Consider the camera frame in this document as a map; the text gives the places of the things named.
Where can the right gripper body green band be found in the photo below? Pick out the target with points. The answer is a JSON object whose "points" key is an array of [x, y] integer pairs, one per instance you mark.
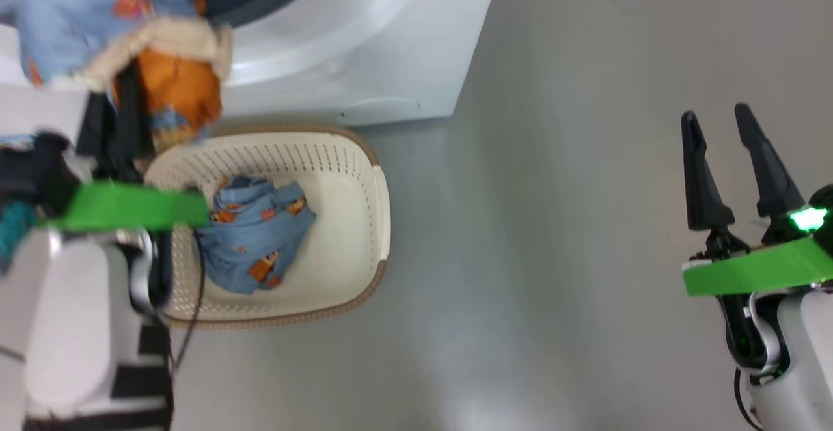
{"points": [[755, 271]]}

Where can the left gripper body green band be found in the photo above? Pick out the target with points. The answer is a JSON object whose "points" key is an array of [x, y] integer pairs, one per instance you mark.
{"points": [[123, 206]]}

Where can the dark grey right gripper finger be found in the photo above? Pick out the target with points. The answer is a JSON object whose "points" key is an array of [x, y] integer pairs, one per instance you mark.
{"points": [[701, 183], [771, 183]]}

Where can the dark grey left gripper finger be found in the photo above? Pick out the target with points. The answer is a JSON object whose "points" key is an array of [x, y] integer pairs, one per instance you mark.
{"points": [[92, 131], [132, 138]]}

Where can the blue orange bear face garment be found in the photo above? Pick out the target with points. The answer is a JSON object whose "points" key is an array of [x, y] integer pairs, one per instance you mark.
{"points": [[84, 21]]}

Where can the blue bear print trousers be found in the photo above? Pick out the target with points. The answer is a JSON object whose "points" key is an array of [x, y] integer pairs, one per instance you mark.
{"points": [[254, 236]]}

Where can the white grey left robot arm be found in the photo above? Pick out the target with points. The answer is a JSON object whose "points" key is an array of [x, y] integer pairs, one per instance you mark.
{"points": [[71, 327]]}

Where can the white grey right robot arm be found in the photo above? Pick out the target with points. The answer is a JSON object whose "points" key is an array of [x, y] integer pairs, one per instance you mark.
{"points": [[800, 366]]}

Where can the cream perforated laundry basket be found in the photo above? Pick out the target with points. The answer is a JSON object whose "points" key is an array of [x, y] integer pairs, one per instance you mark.
{"points": [[345, 236]]}

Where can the white washing machine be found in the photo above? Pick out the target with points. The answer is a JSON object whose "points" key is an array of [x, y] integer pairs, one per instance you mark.
{"points": [[364, 47]]}

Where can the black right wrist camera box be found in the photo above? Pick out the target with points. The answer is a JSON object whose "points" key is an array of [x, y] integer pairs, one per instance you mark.
{"points": [[823, 216]]}

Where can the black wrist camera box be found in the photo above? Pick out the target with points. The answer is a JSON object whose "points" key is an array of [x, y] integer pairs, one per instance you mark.
{"points": [[823, 216], [36, 174]]}

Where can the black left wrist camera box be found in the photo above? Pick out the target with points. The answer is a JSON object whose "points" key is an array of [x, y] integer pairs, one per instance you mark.
{"points": [[36, 174]]}

